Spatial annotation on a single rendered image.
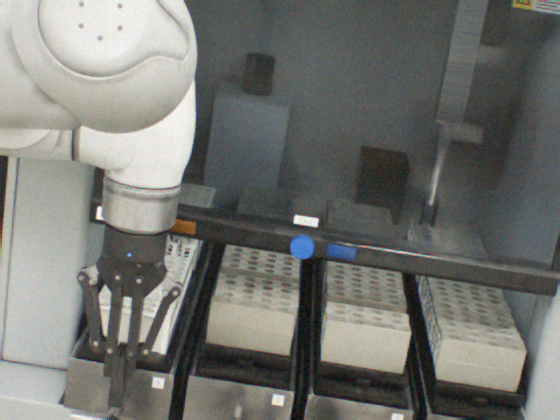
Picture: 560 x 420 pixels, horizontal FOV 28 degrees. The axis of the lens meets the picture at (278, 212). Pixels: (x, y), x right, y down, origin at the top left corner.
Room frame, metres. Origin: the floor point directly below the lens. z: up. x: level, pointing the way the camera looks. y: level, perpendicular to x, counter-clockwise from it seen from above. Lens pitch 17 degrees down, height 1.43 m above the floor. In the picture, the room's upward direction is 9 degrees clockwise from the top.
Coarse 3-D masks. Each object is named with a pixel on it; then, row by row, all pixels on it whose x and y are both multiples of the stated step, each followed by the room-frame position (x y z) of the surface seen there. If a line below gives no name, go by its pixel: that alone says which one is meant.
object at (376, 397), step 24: (312, 264) 1.78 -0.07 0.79; (312, 288) 1.65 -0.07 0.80; (312, 312) 1.54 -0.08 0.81; (312, 336) 1.45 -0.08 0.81; (312, 360) 1.37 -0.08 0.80; (312, 384) 1.30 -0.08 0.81; (336, 384) 1.29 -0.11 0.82; (360, 384) 1.29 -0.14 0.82; (408, 384) 1.35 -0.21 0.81; (312, 408) 1.27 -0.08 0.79; (336, 408) 1.27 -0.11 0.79; (360, 408) 1.27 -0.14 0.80; (384, 408) 1.27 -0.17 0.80; (408, 408) 1.28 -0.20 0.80
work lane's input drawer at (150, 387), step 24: (192, 288) 1.53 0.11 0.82; (192, 312) 1.47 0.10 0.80; (72, 360) 1.26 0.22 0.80; (96, 360) 1.26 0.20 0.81; (144, 360) 1.27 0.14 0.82; (168, 360) 1.28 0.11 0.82; (72, 384) 1.26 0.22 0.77; (96, 384) 1.26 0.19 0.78; (144, 384) 1.26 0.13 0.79; (168, 384) 1.26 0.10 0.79; (96, 408) 1.26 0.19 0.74; (120, 408) 1.25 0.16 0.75; (144, 408) 1.26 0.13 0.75; (168, 408) 1.26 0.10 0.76
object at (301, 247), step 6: (300, 234) 1.33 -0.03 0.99; (294, 240) 1.32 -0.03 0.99; (300, 240) 1.32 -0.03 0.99; (306, 240) 1.32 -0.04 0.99; (312, 240) 1.33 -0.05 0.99; (294, 246) 1.32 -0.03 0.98; (300, 246) 1.32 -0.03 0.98; (306, 246) 1.32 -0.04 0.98; (312, 246) 1.32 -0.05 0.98; (294, 252) 1.32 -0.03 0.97; (300, 252) 1.32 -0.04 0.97; (306, 252) 1.32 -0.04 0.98; (312, 252) 1.32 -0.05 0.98; (300, 258) 1.32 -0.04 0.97
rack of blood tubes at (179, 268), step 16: (176, 256) 1.53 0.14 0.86; (192, 256) 1.54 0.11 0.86; (176, 272) 1.47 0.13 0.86; (160, 288) 1.39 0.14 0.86; (128, 304) 1.32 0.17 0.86; (144, 304) 1.33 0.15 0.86; (176, 304) 1.36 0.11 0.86; (128, 320) 1.29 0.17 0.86; (144, 320) 1.29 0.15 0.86; (176, 320) 1.40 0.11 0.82; (144, 336) 1.29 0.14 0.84; (160, 336) 1.29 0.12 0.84; (160, 352) 1.29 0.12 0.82
